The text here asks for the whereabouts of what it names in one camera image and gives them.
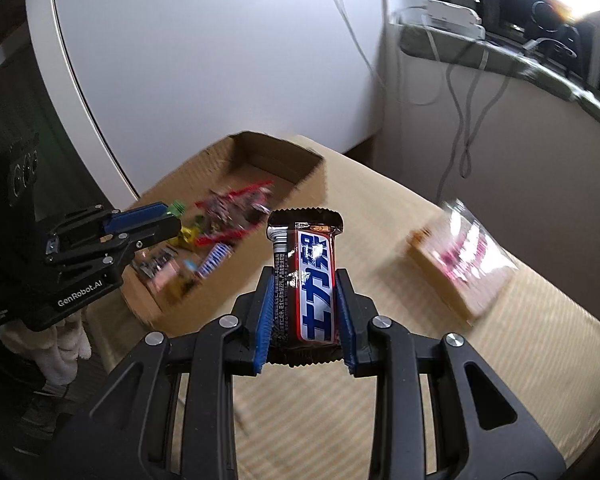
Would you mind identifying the white panel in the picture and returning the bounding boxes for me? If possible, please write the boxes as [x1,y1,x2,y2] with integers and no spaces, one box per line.
[25,0,387,202]

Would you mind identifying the red-ended clear snack packet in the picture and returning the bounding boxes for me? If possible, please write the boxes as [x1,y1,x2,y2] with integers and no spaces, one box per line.
[195,180,276,212]
[195,210,263,249]

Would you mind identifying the pink snack packet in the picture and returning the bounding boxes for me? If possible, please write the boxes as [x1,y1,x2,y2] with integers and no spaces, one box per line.
[147,262,181,294]

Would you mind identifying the yellow snack packet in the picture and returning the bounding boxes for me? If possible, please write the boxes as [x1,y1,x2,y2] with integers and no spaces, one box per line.
[178,224,204,250]

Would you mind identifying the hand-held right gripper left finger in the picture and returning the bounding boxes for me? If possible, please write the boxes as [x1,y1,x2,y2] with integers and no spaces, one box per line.
[60,266,277,480]

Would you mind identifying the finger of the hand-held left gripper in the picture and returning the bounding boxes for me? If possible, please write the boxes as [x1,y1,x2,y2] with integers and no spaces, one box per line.
[45,214,183,268]
[49,202,171,242]

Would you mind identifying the black device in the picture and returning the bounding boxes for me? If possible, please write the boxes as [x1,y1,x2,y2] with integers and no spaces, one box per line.
[527,1,581,55]

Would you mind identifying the dark snack wrapper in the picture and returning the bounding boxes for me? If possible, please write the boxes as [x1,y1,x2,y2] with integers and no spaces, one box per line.
[136,247,178,277]

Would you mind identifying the grey hanging cable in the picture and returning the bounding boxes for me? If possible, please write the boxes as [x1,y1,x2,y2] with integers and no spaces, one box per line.
[437,45,511,202]

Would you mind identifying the white cloth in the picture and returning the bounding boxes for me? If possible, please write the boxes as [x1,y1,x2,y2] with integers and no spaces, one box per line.
[0,305,92,387]

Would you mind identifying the small chocolate bar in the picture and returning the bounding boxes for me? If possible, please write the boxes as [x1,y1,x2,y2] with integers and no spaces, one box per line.
[197,241,231,279]

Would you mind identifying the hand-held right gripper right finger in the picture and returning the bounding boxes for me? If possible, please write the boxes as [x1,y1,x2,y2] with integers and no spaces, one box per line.
[334,269,568,480]

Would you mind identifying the brown chocolate bar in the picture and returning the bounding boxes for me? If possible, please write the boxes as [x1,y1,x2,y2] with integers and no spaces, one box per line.
[266,207,345,365]

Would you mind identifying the white box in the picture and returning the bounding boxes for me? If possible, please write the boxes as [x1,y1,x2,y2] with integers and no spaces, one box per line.
[426,0,485,40]

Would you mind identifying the cardboard box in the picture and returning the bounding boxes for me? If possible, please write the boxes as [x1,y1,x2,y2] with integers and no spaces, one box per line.
[120,131,331,331]

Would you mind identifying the grey windowsill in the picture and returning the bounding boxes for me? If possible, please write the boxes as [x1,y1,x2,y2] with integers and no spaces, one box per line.
[390,7,600,137]

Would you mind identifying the white cable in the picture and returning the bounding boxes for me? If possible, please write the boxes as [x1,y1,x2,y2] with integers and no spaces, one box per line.
[312,0,451,107]

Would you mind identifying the clear bag of cake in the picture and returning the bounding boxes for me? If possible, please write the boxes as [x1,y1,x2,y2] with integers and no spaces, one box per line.
[407,199,521,326]

